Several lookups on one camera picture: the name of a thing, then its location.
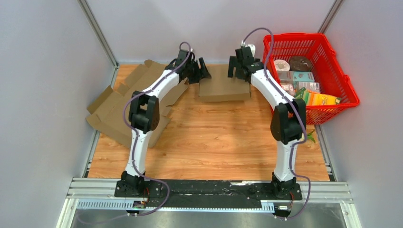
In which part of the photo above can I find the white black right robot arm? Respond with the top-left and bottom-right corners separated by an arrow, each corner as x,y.
228,46 -> 306,199

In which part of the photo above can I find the aluminium rail frame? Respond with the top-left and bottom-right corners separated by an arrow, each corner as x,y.
57,178 -> 362,228

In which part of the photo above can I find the green product box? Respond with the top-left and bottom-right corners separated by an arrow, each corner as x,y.
295,87 -> 309,102

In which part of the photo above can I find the teal product box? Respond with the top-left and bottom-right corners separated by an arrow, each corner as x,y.
277,71 -> 315,83

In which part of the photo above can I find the pink white product box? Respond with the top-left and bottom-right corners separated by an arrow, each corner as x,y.
280,82 -> 320,96

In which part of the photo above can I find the brown cardboard sheet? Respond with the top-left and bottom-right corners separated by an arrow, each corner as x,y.
86,60 -> 188,148

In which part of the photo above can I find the white round container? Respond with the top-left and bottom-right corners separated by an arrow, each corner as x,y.
273,59 -> 290,71

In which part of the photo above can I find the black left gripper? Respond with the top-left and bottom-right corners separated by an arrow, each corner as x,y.
186,58 -> 212,85

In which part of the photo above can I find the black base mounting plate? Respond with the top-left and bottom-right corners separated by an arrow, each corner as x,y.
114,180 -> 302,209

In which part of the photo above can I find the red plastic basket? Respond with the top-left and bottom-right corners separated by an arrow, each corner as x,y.
262,32 -> 361,126

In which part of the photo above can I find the green leafy item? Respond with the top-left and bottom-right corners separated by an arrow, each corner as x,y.
306,130 -> 316,144

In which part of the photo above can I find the brown cardboard box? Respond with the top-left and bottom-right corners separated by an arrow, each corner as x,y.
198,64 -> 251,102

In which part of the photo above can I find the orange yellow product box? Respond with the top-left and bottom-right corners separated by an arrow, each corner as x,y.
302,91 -> 341,106

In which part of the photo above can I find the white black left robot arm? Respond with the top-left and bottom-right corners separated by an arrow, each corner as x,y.
115,49 -> 205,197

